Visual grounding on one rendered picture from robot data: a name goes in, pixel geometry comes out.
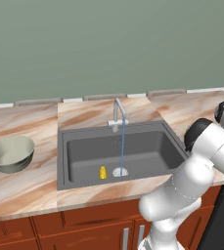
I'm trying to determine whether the grey wall outlet strip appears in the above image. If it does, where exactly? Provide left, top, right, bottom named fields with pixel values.
left=13, top=97, right=64, bottom=107
left=146, top=88, right=188, bottom=98
left=82, top=93, right=128, bottom=102

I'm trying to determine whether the red-brown false drawer front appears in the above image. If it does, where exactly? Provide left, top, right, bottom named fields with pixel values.
left=60, top=196, right=145, bottom=229

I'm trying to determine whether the black dishwasher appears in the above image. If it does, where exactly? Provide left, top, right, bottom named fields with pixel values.
left=197, top=182, right=224, bottom=250

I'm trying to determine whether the yellow corn cob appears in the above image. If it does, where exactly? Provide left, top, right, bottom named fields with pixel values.
left=99, top=165, right=109, bottom=181

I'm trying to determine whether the grey kitchen sink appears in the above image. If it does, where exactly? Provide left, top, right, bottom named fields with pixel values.
left=57, top=120, right=190, bottom=191

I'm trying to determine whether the silver cupboard handle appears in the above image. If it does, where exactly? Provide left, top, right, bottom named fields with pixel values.
left=137, top=224, right=146, bottom=250
left=121, top=228, right=130, bottom=250

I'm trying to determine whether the pale green bowl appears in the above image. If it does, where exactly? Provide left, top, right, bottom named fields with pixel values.
left=0, top=135, right=36, bottom=175

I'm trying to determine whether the silver sink faucet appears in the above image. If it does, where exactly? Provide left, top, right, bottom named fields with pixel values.
left=108, top=97, right=130, bottom=133

